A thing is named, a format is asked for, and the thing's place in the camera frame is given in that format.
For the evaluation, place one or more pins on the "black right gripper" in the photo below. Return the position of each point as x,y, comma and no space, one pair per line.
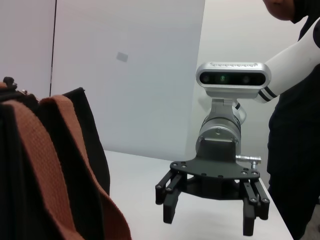
215,175

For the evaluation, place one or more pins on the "silver zipper pull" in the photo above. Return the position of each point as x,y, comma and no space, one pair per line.
24,92

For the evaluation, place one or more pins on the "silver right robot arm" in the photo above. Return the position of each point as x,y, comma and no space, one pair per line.
220,125

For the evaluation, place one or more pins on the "person in black clothes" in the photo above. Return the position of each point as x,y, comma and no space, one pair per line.
295,150

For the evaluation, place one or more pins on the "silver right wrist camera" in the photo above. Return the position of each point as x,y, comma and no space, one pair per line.
232,78

